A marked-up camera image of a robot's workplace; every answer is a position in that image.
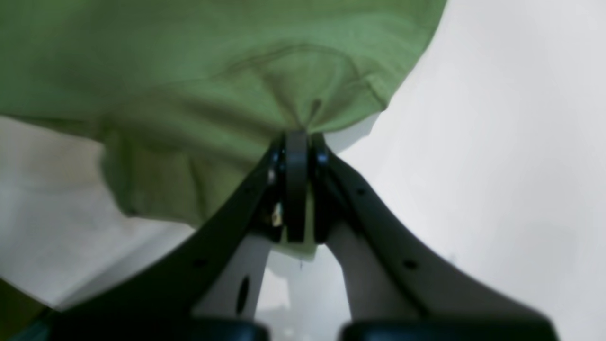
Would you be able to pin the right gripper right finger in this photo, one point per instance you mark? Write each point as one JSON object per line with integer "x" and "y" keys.
{"x": 398, "y": 289}

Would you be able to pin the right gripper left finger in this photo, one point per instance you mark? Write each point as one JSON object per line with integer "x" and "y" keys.
{"x": 208, "y": 287}

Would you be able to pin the green t-shirt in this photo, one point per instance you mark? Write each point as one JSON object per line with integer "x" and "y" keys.
{"x": 186, "y": 95}

